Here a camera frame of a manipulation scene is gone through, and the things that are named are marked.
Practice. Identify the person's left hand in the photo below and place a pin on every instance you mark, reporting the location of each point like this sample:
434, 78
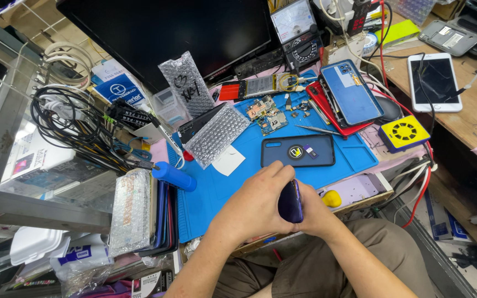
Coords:
251, 207

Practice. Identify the person's right hand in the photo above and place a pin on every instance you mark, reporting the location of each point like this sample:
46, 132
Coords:
317, 217

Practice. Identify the person's right fingers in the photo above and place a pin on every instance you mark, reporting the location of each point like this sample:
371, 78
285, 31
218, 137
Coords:
311, 205

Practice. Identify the person's left fingers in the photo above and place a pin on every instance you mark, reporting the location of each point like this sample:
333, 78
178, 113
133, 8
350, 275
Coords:
278, 171

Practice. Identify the purple smartphone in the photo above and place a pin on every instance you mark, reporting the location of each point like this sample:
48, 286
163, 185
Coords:
290, 202

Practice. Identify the yellow rubber piece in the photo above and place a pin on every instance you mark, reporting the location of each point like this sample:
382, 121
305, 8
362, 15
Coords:
331, 198

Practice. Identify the small purple card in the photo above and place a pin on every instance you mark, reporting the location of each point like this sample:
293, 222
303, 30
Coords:
311, 151

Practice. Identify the blue silicone work mat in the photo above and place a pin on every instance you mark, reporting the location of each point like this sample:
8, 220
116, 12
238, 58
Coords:
230, 186

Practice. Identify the white paper piece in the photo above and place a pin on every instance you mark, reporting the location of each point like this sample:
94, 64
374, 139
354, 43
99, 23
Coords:
228, 161

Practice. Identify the phone motherboard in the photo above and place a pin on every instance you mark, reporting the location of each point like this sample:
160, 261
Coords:
268, 116

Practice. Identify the metal screwdriver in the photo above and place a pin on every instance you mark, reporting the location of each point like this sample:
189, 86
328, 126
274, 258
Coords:
317, 130

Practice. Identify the person's brown trousers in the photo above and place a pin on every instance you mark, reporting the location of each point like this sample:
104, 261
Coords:
304, 269

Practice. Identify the plain bubble wrap packet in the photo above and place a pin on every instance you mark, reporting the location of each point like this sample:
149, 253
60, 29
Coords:
215, 134

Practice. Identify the red smartphone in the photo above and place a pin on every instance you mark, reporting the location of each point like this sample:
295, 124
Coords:
314, 96

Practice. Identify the black smartphone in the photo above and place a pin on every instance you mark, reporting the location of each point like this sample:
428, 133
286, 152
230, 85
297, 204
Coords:
189, 128

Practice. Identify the blue cylinder tool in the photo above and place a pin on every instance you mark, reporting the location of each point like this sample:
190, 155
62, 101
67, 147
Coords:
174, 176

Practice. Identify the blue phone back cover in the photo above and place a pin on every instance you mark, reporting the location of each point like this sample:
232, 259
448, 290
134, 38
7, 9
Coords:
352, 99

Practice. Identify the white pen tool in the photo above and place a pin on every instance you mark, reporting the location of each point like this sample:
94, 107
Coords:
170, 140

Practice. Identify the yellow blue fan device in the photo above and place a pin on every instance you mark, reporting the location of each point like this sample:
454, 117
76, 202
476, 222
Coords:
404, 132

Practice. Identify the stack of phone covers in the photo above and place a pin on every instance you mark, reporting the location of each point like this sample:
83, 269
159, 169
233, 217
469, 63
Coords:
164, 219

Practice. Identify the black round pad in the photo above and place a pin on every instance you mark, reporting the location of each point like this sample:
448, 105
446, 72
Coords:
389, 109

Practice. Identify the clear plastic box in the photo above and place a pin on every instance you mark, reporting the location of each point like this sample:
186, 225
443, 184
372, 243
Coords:
168, 107

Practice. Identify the handwritten bubble wrap bag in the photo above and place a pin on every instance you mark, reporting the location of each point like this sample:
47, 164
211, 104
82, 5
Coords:
184, 82

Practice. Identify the blue white boxes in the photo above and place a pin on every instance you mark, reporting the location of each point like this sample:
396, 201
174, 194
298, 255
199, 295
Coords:
443, 219

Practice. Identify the analog multimeter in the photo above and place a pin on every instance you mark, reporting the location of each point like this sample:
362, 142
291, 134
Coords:
292, 22

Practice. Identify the bubble wrapped phone screen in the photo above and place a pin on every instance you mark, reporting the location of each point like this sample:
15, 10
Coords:
130, 211

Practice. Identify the black labelled pack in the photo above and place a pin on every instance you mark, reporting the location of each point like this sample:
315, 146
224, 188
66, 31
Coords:
133, 116

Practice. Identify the white tape roll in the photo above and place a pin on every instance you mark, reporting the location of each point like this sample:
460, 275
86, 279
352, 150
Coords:
369, 44

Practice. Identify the black white box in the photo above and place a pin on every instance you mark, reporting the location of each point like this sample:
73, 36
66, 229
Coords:
151, 285

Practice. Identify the power supply with red display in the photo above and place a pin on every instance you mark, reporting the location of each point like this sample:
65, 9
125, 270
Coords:
358, 18

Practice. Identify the white smartphone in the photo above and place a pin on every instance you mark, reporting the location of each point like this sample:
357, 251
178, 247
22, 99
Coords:
434, 82

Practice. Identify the blue white packet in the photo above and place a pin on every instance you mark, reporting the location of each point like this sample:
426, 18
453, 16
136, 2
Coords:
118, 91

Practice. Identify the black monitor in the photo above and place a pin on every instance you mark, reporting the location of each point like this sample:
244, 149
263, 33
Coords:
160, 33

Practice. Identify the yellow green box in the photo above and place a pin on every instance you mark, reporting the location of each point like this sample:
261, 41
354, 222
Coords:
398, 32

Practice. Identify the grey phone housing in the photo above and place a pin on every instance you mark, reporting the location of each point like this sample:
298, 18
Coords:
449, 38

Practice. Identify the plastic bag with packets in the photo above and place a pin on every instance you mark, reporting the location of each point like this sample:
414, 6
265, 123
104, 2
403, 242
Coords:
81, 265

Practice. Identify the white foam container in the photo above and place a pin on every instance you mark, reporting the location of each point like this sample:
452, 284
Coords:
35, 246

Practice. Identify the glass display case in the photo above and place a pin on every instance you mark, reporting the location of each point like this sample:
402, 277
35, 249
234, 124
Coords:
23, 165

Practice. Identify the phone frame with battery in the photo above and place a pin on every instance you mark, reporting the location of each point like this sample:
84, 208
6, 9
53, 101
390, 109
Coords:
259, 86

